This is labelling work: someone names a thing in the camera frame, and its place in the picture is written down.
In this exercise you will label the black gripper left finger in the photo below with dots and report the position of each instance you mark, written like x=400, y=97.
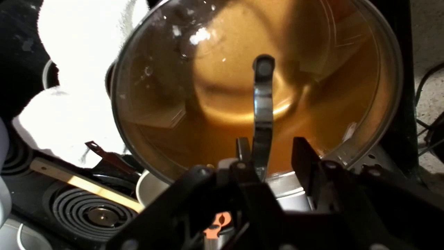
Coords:
x=208, y=208

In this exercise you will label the black coil burner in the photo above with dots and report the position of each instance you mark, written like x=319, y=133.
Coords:
x=92, y=213

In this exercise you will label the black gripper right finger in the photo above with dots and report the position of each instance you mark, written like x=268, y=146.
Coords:
x=369, y=208

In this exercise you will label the wooden spatula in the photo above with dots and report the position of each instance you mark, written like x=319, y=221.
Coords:
x=84, y=182

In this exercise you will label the glass pot lid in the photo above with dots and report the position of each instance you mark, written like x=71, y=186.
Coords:
x=161, y=92

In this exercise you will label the dark brown utensil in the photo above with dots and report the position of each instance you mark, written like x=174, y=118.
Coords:
x=111, y=160

